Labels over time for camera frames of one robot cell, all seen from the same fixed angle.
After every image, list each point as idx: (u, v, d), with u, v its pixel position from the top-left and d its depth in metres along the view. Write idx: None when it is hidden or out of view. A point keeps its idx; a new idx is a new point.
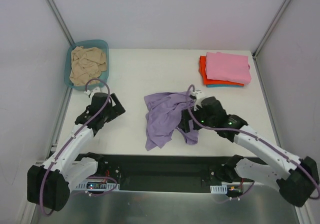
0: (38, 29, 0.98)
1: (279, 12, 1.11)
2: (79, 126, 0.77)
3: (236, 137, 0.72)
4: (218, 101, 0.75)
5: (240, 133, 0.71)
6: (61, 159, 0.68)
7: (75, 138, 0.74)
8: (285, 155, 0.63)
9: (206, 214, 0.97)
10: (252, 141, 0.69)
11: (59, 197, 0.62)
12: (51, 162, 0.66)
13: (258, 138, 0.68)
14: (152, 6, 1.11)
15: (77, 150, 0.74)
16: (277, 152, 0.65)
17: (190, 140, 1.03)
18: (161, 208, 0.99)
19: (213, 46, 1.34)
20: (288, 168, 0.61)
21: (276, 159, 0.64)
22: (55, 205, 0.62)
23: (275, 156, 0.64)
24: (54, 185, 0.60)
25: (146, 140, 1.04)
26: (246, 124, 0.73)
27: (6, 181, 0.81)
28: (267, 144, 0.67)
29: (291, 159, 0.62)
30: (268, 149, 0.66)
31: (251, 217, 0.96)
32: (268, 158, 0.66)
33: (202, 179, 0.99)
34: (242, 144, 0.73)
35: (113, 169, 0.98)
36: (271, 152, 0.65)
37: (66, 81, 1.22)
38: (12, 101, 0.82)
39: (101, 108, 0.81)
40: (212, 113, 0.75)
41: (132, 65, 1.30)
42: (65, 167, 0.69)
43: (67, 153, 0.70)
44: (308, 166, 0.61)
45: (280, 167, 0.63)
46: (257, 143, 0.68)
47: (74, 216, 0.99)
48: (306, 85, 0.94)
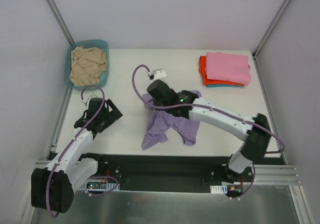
0: (38, 28, 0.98)
1: (279, 13, 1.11)
2: (79, 129, 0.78)
3: (190, 113, 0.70)
4: (161, 82, 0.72)
5: (194, 107, 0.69)
6: (65, 160, 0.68)
7: (75, 140, 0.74)
8: (240, 119, 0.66)
9: (206, 214, 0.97)
10: (207, 113, 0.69)
11: (65, 197, 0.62)
12: (54, 163, 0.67)
13: (211, 109, 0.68)
14: (153, 6, 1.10)
15: (78, 152, 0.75)
16: (233, 117, 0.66)
17: (189, 140, 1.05)
18: (161, 208, 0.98)
19: (213, 46, 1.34)
20: (245, 129, 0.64)
21: (233, 124, 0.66)
22: (61, 207, 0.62)
23: (232, 122, 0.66)
24: (59, 184, 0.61)
25: (142, 140, 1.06)
26: (197, 97, 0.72)
27: (6, 181, 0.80)
28: (222, 112, 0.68)
29: (246, 120, 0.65)
30: (222, 115, 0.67)
31: (251, 217, 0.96)
32: (224, 126, 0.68)
33: (202, 179, 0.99)
34: (197, 118, 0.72)
35: (112, 169, 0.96)
36: (226, 119, 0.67)
37: (66, 81, 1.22)
38: (12, 101, 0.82)
39: (97, 111, 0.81)
40: (161, 94, 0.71)
41: (132, 66, 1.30)
42: (69, 168, 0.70)
43: (70, 154, 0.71)
44: (261, 122, 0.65)
45: (238, 131, 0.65)
46: (212, 114, 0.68)
47: (73, 216, 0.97)
48: (306, 85, 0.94)
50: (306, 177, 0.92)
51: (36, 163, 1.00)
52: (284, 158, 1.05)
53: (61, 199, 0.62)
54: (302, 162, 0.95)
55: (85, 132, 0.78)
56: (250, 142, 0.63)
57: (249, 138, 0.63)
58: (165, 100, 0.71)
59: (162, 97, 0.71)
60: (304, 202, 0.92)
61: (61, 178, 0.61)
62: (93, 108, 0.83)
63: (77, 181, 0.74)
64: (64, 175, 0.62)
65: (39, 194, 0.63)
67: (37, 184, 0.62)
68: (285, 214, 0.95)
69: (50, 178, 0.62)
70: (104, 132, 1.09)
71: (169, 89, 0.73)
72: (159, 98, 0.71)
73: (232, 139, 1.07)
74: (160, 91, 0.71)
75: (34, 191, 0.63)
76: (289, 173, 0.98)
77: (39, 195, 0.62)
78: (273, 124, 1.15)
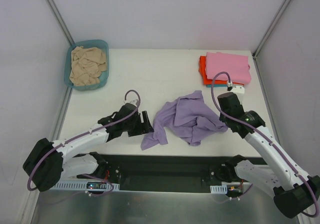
0: (38, 29, 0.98)
1: (280, 12, 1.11)
2: (98, 126, 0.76)
3: (249, 136, 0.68)
4: (236, 95, 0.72)
5: (255, 132, 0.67)
6: (70, 145, 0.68)
7: (90, 133, 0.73)
8: (295, 169, 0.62)
9: (206, 214, 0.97)
10: (265, 144, 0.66)
11: (48, 178, 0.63)
12: (60, 143, 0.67)
13: (271, 143, 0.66)
14: (153, 6, 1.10)
15: (87, 145, 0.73)
16: (288, 163, 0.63)
17: (194, 142, 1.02)
18: (161, 208, 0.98)
19: (213, 46, 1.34)
20: (294, 182, 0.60)
21: (284, 170, 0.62)
22: (41, 184, 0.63)
23: (285, 167, 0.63)
24: (52, 163, 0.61)
25: (142, 140, 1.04)
26: (261, 126, 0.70)
27: (7, 181, 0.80)
28: (280, 153, 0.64)
29: (300, 174, 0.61)
30: (279, 155, 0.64)
31: (251, 217, 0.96)
32: (274, 165, 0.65)
33: (202, 179, 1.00)
34: (251, 143, 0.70)
35: (113, 169, 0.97)
36: (281, 161, 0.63)
37: (66, 81, 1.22)
38: (12, 101, 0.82)
39: (125, 117, 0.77)
40: (228, 104, 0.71)
41: (132, 66, 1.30)
42: (70, 155, 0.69)
43: (78, 143, 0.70)
44: (314, 184, 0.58)
45: (285, 178, 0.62)
46: (269, 148, 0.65)
47: (73, 216, 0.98)
48: (306, 85, 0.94)
50: None
51: None
52: None
53: (44, 178, 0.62)
54: (302, 163, 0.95)
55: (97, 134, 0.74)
56: (292, 196, 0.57)
57: (293, 191, 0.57)
58: (232, 110, 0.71)
59: (229, 107, 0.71)
60: None
61: (57, 161, 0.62)
62: (122, 112, 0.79)
63: (69, 170, 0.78)
64: (61, 159, 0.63)
65: (33, 160, 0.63)
67: (37, 150, 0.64)
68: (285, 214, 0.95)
69: (47, 153, 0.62)
70: None
71: (240, 104, 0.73)
72: (225, 106, 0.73)
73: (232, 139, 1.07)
74: (230, 100, 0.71)
75: (31, 155, 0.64)
76: None
77: (32, 161, 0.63)
78: (273, 124, 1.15)
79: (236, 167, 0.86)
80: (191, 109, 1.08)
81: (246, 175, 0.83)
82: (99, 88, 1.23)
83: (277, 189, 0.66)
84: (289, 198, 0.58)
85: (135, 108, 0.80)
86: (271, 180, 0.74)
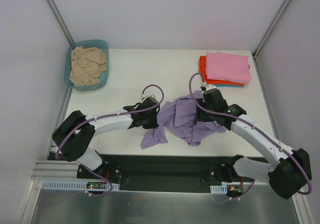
0: (37, 28, 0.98)
1: (279, 13, 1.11)
2: (125, 111, 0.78)
3: (233, 125, 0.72)
4: (218, 91, 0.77)
5: (237, 120, 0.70)
6: (100, 121, 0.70)
7: (118, 116, 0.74)
8: (278, 145, 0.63)
9: (206, 214, 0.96)
10: (248, 129, 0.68)
11: (77, 148, 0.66)
12: (92, 117, 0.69)
13: (253, 127, 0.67)
14: (152, 6, 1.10)
15: (113, 126, 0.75)
16: (271, 141, 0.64)
17: (194, 142, 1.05)
18: (161, 208, 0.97)
19: (213, 46, 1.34)
20: (279, 157, 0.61)
21: (268, 148, 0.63)
22: (68, 153, 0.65)
23: (268, 144, 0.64)
24: (84, 134, 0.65)
25: (142, 139, 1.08)
26: (245, 113, 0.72)
27: (7, 181, 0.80)
28: (263, 133, 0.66)
29: (283, 149, 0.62)
30: (262, 135, 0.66)
31: (251, 217, 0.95)
32: (260, 146, 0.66)
33: (201, 179, 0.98)
34: (238, 131, 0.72)
35: (112, 169, 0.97)
36: (265, 141, 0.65)
37: (66, 81, 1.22)
38: (12, 101, 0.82)
39: (149, 108, 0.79)
40: (212, 100, 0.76)
41: (132, 66, 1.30)
42: (97, 131, 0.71)
43: (107, 121, 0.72)
44: (300, 157, 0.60)
45: (272, 156, 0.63)
46: (252, 131, 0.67)
47: (72, 217, 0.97)
48: (306, 85, 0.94)
50: None
51: (36, 163, 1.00)
52: None
53: (73, 148, 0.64)
54: None
55: (125, 117, 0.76)
56: (281, 171, 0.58)
57: (280, 166, 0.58)
58: (216, 105, 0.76)
59: (212, 102, 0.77)
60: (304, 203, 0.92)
61: (89, 132, 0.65)
62: (147, 103, 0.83)
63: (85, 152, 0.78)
64: (92, 131, 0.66)
65: (64, 130, 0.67)
67: (69, 121, 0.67)
68: (285, 215, 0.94)
69: (80, 125, 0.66)
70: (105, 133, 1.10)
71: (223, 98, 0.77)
72: (209, 102, 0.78)
73: (232, 139, 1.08)
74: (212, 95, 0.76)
75: (62, 125, 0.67)
76: None
77: (64, 130, 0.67)
78: (273, 124, 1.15)
79: (234, 165, 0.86)
80: (190, 108, 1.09)
81: (245, 168, 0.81)
82: (98, 88, 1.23)
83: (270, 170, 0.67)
84: (279, 174, 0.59)
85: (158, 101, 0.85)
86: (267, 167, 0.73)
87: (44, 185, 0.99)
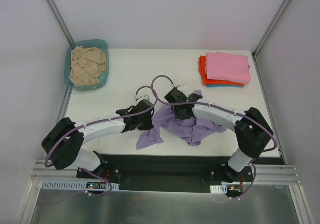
0: (37, 28, 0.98)
1: (279, 13, 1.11)
2: (118, 115, 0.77)
3: (194, 112, 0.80)
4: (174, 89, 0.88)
5: (196, 105, 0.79)
6: (90, 128, 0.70)
7: (110, 121, 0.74)
8: (232, 111, 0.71)
9: (206, 214, 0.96)
10: (207, 109, 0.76)
11: (67, 156, 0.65)
12: (82, 124, 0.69)
13: (209, 105, 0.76)
14: (152, 6, 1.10)
15: (105, 131, 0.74)
16: (226, 111, 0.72)
17: (194, 142, 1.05)
18: (161, 208, 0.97)
19: (213, 47, 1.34)
20: (236, 120, 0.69)
21: (225, 117, 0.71)
22: (57, 163, 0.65)
23: (225, 114, 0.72)
24: (73, 142, 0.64)
25: (138, 139, 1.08)
26: (202, 98, 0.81)
27: (7, 181, 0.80)
28: (217, 106, 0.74)
29: (237, 112, 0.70)
30: (218, 109, 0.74)
31: (251, 217, 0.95)
32: (220, 119, 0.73)
33: (202, 179, 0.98)
34: (203, 116, 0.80)
35: (113, 169, 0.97)
36: (221, 112, 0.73)
37: (66, 81, 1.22)
38: (12, 101, 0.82)
39: (144, 111, 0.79)
40: (173, 98, 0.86)
41: (132, 66, 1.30)
42: (88, 138, 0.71)
43: (98, 128, 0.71)
44: (252, 114, 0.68)
45: (230, 123, 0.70)
46: (210, 109, 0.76)
47: (72, 217, 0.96)
48: (306, 85, 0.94)
50: (307, 177, 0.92)
51: (35, 163, 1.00)
52: (284, 159, 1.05)
53: (63, 156, 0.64)
54: (303, 163, 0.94)
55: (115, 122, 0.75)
56: (240, 133, 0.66)
57: (238, 128, 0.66)
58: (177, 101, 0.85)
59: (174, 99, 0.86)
60: (304, 202, 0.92)
61: (78, 140, 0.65)
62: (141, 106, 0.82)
63: (81, 157, 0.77)
64: (82, 139, 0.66)
65: (53, 138, 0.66)
67: (58, 129, 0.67)
68: (285, 214, 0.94)
69: (69, 132, 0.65)
70: None
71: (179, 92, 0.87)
72: (172, 101, 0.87)
73: (232, 139, 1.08)
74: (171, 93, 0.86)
75: (52, 134, 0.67)
76: (288, 173, 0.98)
77: (53, 139, 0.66)
78: (273, 124, 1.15)
79: (229, 162, 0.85)
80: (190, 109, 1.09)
81: (235, 160, 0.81)
82: (98, 88, 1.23)
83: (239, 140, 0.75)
84: (241, 138, 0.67)
85: (153, 104, 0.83)
86: None
87: (44, 185, 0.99)
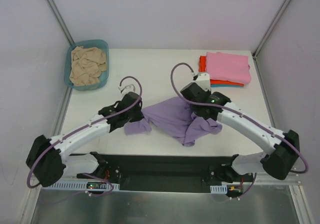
0: (38, 28, 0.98)
1: (279, 13, 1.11)
2: (100, 116, 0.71)
3: (219, 115, 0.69)
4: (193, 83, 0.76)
5: (224, 110, 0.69)
6: (68, 141, 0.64)
7: (90, 127, 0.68)
8: (270, 131, 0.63)
9: (207, 214, 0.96)
10: (237, 118, 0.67)
11: (51, 174, 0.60)
12: (57, 139, 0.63)
13: (242, 115, 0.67)
14: (153, 6, 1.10)
15: (87, 138, 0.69)
16: (263, 128, 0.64)
17: (188, 142, 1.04)
18: (161, 208, 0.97)
19: (213, 47, 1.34)
20: (273, 142, 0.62)
21: (261, 135, 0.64)
22: (43, 182, 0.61)
23: (261, 132, 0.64)
24: (51, 159, 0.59)
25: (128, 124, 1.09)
26: (229, 102, 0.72)
27: (7, 181, 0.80)
28: (251, 120, 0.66)
29: (276, 134, 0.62)
30: (251, 123, 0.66)
31: (251, 217, 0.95)
32: (252, 135, 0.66)
33: (202, 179, 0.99)
34: (227, 122, 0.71)
35: (113, 169, 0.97)
36: (255, 128, 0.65)
37: (66, 81, 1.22)
38: (12, 101, 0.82)
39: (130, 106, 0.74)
40: (192, 94, 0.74)
41: (131, 66, 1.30)
42: (70, 150, 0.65)
43: (77, 138, 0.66)
44: (291, 138, 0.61)
45: (265, 143, 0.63)
46: (241, 121, 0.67)
47: (72, 217, 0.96)
48: (306, 85, 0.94)
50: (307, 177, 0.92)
51: None
52: None
53: (46, 176, 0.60)
54: None
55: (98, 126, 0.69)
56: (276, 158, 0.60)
57: (276, 153, 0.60)
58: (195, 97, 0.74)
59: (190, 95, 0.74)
60: (304, 202, 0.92)
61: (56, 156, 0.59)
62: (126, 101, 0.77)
63: (73, 164, 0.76)
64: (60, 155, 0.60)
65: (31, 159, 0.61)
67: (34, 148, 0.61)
68: (286, 214, 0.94)
69: (44, 152, 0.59)
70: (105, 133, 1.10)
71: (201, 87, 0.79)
72: (191, 98, 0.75)
73: (232, 139, 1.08)
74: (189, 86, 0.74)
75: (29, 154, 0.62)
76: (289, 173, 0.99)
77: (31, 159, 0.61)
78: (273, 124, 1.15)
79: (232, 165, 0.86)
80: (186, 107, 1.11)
81: (240, 165, 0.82)
82: (99, 88, 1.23)
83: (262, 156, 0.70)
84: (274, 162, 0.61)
85: (138, 96, 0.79)
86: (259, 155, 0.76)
87: None
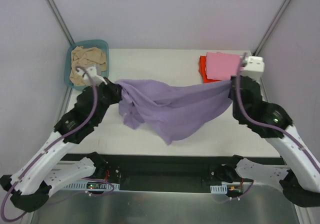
0: (38, 29, 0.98)
1: (279, 13, 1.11)
2: (57, 136, 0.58)
3: (275, 140, 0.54)
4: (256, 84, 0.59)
5: (285, 136, 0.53)
6: (27, 179, 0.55)
7: (45, 154, 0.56)
8: None
9: (206, 214, 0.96)
10: (296, 151, 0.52)
11: (29, 205, 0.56)
12: (14, 181, 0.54)
13: (302, 149, 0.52)
14: (152, 5, 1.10)
15: (52, 162, 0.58)
16: (317, 169, 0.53)
17: (129, 123, 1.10)
18: (161, 208, 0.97)
19: (213, 47, 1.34)
20: None
21: (312, 176, 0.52)
22: (31, 210, 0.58)
23: (314, 173, 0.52)
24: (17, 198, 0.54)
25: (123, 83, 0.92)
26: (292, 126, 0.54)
27: (7, 181, 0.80)
28: (309, 156, 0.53)
29: None
30: (308, 158, 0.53)
31: (251, 217, 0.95)
32: (300, 170, 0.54)
33: (202, 179, 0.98)
34: (276, 145, 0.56)
35: (112, 169, 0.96)
36: (310, 167, 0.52)
37: (66, 81, 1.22)
38: (12, 101, 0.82)
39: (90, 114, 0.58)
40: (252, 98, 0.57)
41: (131, 66, 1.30)
42: (38, 181, 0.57)
43: (36, 170, 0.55)
44: None
45: (312, 184, 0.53)
46: (299, 154, 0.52)
47: (72, 217, 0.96)
48: (306, 85, 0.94)
50: None
51: None
52: None
53: (25, 208, 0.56)
54: None
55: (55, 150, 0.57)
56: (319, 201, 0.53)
57: None
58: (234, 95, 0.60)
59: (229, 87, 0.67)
60: None
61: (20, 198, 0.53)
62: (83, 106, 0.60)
63: (61, 183, 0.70)
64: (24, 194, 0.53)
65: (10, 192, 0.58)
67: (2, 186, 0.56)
68: (286, 214, 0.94)
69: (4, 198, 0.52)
70: (105, 133, 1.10)
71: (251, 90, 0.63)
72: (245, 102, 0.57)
73: (232, 139, 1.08)
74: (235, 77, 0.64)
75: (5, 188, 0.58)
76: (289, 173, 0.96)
77: None
78: None
79: (236, 169, 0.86)
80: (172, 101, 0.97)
81: (248, 173, 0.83)
82: None
83: (283, 182, 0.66)
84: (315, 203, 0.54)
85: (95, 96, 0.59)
86: (275, 173, 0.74)
87: None
